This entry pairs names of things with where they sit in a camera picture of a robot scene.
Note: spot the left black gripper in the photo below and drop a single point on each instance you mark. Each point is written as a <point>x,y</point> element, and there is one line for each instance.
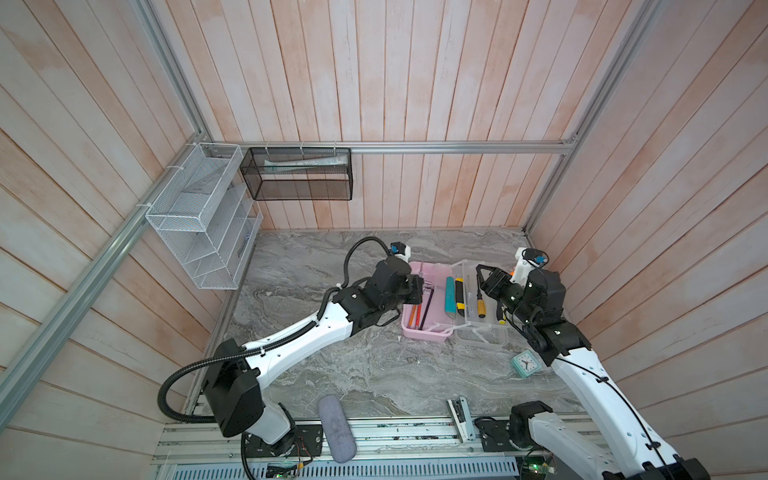
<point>416,288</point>

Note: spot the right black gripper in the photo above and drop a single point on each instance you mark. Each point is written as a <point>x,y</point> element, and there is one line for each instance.
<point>497,280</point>

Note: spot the orange yellow handled screwdriver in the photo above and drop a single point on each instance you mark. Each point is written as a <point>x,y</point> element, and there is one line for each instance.
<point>481,307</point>

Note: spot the teal handled tool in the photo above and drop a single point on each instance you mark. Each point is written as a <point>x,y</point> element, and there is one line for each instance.
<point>449,298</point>

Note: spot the pink plastic tool box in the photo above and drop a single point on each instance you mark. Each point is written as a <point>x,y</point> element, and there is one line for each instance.
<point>470,329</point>

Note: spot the black yellow stubby screwdriver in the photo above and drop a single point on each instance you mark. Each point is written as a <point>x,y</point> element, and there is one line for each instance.
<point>459,295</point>

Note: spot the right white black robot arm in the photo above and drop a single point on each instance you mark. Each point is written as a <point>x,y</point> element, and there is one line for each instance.
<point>531,300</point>

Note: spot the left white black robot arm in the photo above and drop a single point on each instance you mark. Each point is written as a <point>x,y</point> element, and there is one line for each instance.
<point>237,376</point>

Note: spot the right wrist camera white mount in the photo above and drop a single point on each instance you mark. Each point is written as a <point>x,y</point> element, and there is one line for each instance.
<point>527,260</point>

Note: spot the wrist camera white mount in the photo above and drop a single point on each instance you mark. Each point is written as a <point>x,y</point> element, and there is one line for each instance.
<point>527,260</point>
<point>401,250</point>

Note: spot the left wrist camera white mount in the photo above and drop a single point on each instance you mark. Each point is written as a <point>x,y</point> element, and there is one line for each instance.
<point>401,250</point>

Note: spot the metal bracket on rail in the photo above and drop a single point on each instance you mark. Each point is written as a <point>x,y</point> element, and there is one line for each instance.
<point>461,415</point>

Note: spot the aluminium front rail frame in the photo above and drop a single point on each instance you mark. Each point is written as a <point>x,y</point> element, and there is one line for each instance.
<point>387,448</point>

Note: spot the black mesh wall basket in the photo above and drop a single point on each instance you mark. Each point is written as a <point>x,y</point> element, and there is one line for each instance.
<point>298,173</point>

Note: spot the white wire mesh shelf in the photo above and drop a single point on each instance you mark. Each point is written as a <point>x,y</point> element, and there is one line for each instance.
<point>206,219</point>

